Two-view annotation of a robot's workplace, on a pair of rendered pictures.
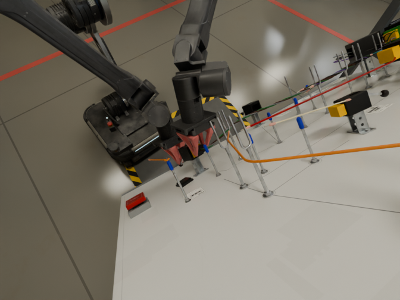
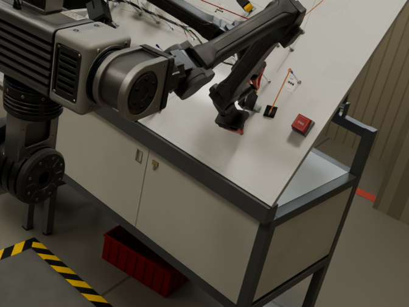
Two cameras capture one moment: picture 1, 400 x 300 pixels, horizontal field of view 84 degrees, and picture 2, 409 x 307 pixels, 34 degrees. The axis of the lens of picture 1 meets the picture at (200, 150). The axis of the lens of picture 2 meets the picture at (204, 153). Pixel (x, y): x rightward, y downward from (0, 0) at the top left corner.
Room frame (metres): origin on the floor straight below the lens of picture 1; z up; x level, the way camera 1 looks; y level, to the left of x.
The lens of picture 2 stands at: (1.17, 1.92, 1.99)
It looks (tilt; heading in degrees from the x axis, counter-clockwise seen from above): 28 degrees down; 249
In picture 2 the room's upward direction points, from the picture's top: 13 degrees clockwise
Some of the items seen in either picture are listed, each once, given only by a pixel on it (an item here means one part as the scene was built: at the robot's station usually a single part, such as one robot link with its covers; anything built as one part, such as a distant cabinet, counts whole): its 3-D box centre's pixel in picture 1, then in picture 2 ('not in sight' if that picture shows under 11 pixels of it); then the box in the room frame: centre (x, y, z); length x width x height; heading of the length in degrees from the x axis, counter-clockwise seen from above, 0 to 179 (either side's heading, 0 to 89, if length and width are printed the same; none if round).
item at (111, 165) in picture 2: not in sight; (99, 154); (0.69, -0.46, 0.60); 0.55 x 0.02 x 0.39; 122
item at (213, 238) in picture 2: not in sight; (193, 222); (0.40, 0.01, 0.60); 0.55 x 0.03 x 0.39; 122
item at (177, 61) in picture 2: not in sight; (160, 74); (0.81, 0.65, 1.45); 0.09 x 0.08 x 0.12; 130
